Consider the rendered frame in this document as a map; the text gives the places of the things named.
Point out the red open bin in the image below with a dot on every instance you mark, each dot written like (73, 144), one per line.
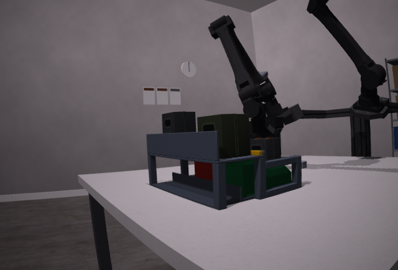
(203, 170)

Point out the yellow flat bar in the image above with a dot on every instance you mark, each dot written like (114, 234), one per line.
(256, 153)

